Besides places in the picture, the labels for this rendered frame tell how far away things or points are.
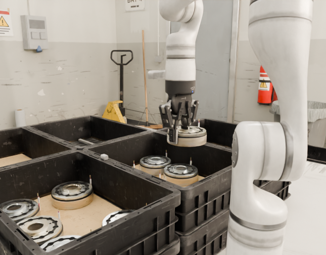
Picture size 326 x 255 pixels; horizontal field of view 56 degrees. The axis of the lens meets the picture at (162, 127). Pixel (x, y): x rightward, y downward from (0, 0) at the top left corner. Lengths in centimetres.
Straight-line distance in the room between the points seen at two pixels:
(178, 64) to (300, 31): 32
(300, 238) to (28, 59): 390
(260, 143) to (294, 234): 57
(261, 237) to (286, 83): 24
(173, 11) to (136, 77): 425
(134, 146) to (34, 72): 347
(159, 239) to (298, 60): 41
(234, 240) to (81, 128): 97
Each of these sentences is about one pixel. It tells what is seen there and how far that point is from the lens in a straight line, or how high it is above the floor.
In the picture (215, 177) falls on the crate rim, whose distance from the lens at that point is 72.
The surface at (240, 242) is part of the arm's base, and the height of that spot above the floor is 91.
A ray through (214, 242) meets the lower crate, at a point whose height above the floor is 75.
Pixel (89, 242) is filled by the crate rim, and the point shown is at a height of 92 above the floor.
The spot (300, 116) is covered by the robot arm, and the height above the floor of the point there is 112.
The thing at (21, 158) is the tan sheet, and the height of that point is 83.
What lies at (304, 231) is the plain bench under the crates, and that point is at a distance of 103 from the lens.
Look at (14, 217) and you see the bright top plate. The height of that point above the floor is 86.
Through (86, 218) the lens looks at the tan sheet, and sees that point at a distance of 77.
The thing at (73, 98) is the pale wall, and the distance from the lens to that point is 475.
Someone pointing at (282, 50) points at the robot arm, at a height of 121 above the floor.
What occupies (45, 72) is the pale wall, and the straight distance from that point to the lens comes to 449.
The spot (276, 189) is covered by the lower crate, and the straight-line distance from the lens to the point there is 109.
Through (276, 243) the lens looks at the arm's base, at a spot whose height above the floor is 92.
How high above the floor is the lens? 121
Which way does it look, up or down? 14 degrees down
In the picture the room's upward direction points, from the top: straight up
